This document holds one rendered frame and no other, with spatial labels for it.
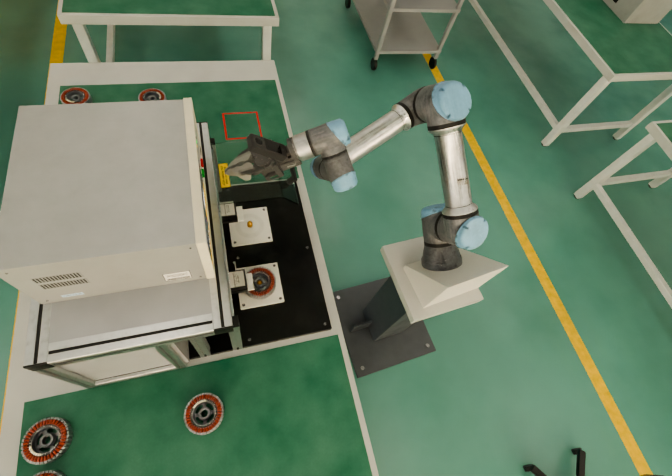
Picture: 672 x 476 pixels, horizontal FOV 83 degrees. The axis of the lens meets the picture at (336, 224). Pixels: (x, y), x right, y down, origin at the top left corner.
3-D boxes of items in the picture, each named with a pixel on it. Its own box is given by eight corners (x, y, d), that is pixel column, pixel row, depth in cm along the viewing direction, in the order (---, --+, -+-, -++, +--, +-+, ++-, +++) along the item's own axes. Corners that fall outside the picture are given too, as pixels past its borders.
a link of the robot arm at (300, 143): (308, 146, 102) (302, 123, 105) (292, 152, 102) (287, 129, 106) (316, 161, 108) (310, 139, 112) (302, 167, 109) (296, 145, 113)
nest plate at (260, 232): (266, 208, 152) (266, 206, 151) (272, 241, 145) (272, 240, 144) (227, 212, 148) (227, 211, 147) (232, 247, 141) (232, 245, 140)
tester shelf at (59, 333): (208, 131, 128) (207, 121, 124) (233, 331, 98) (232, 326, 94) (57, 140, 116) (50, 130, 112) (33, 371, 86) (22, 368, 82)
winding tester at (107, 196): (201, 148, 119) (191, 97, 101) (215, 278, 99) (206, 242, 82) (56, 158, 108) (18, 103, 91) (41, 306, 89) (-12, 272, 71)
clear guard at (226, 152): (285, 149, 138) (286, 137, 133) (298, 204, 128) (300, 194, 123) (190, 156, 130) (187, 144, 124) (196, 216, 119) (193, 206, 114)
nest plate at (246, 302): (276, 263, 141) (277, 262, 140) (284, 302, 135) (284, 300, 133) (235, 270, 137) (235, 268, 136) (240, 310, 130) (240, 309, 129)
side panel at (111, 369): (186, 357, 122) (165, 332, 95) (187, 367, 121) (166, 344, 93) (88, 378, 115) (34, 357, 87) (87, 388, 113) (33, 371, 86)
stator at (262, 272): (272, 267, 139) (273, 263, 136) (278, 296, 134) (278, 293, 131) (241, 272, 136) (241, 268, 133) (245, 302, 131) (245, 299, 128)
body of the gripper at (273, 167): (265, 183, 111) (304, 169, 110) (253, 168, 104) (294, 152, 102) (261, 162, 115) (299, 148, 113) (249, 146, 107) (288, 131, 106)
